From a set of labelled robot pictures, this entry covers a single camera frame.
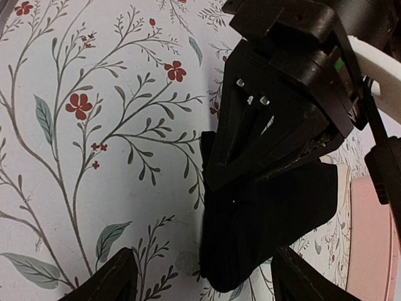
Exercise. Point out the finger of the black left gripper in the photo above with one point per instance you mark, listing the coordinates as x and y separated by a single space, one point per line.
266 125

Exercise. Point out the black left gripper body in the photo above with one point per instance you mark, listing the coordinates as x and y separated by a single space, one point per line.
306 44

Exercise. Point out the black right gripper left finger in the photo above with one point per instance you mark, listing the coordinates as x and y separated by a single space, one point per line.
115 280

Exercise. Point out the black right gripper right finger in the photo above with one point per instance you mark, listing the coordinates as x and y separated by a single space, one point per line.
295 279

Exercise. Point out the black underwear beige waistband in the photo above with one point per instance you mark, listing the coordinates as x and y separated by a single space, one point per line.
244 224

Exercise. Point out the pink divided storage box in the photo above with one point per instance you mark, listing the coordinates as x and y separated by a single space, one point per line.
374 247

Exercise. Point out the floral patterned table mat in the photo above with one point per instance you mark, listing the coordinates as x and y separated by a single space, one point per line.
102 107

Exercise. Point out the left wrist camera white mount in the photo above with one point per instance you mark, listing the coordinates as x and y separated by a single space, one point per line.
382 94

